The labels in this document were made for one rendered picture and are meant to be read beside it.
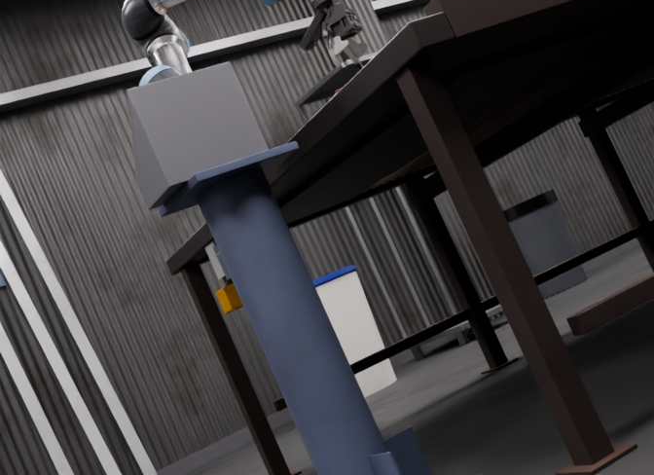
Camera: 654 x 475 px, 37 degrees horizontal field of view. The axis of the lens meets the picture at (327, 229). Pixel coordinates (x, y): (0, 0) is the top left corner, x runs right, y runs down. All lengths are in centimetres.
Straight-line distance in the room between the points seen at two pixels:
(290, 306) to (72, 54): 424
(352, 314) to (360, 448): 315
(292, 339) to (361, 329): 317
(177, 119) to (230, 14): 454
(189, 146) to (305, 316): 46
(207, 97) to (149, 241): 372
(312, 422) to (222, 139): 67
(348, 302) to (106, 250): 149
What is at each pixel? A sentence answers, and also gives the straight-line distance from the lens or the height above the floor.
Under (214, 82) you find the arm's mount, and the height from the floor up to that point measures 107.
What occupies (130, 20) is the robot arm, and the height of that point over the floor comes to 143.
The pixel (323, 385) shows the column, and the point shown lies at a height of 33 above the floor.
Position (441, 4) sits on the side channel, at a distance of 196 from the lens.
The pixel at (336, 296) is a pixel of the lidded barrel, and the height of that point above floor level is 56.
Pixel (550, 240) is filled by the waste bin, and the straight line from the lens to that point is 658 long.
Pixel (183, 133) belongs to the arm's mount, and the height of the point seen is 97.
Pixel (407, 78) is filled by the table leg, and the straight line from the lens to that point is 198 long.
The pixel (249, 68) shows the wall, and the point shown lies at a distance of 663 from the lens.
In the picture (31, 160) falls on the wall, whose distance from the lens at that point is 595.
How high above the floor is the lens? 47
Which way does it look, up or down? 5 degrees up
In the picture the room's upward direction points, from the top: 24 degrees counter-clockwise
